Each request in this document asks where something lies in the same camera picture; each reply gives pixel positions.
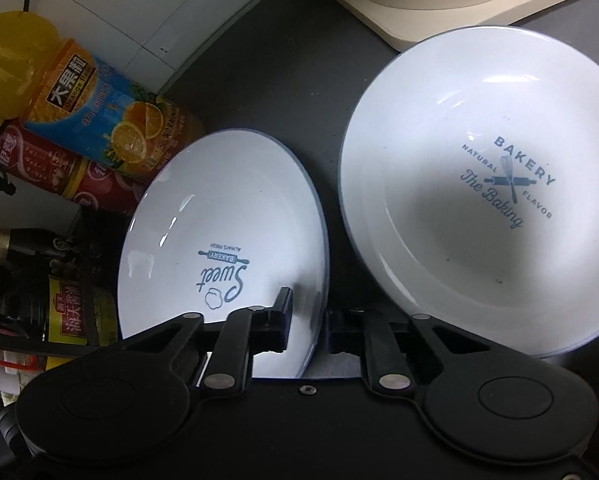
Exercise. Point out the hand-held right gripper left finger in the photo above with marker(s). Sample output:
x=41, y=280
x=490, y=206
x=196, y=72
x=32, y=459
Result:
x=272, y=325

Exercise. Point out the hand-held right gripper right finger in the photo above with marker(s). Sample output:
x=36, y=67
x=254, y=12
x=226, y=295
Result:
x=347, y=332

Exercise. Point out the white plate script print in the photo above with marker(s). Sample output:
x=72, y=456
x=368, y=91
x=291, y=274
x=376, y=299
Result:
x=219, y=220

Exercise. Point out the white plate crossed tools print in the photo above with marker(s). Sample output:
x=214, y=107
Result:
x=454, y=185

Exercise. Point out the red drink can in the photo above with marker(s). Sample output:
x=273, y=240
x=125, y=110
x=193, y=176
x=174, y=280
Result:
x=109, y=192
x=34, y=160

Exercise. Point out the orange juice bottle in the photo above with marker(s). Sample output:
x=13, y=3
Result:
x=94, y=105

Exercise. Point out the cream kettle base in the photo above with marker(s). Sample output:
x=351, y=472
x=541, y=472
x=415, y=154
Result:
x=429, y=17

